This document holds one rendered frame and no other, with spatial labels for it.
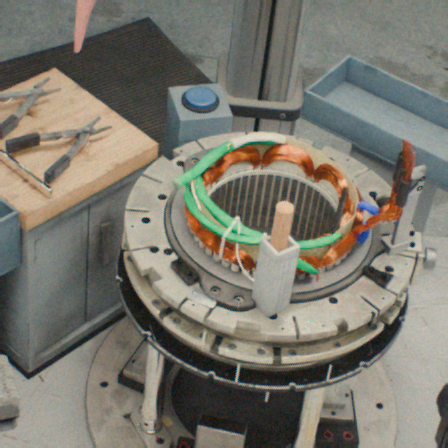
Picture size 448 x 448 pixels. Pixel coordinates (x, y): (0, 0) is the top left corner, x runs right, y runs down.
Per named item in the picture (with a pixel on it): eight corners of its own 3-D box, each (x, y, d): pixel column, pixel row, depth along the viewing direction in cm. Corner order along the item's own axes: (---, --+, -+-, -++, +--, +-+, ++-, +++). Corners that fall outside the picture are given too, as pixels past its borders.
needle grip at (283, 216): (281, 259, 119) (289, 214, 115) (265, 252, 119) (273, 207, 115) (288, 249, 120) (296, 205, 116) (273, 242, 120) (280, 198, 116)
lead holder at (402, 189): (399, 209, 123) (406, 184, 120) (372, 186, 125) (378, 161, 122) (427, 196, 124) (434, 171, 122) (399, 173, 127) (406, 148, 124)
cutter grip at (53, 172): (49, 185, 137) (49, 174, 136) (43, 182, 137) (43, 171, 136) (70, 166, 139) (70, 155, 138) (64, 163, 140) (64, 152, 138)
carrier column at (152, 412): (147, 442, 147) (159, 323, 133) (136, 427, 148) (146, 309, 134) (165, 432, 148) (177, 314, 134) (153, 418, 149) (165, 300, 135)
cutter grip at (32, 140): (8, 154, 140) (7, 143, 139) (5, 150, 140) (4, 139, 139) (41, 145, 141) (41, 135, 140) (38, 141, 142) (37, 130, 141)
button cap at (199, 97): (219, 108, 157) (219, 102, 156) (189, 111, 156) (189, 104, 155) (211, 89, 160) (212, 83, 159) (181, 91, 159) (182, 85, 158)
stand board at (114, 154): (26, 232, 136) (26, 216, 135) (-82, 145, 145) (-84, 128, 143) (158, 158, 148) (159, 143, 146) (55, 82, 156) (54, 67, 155)
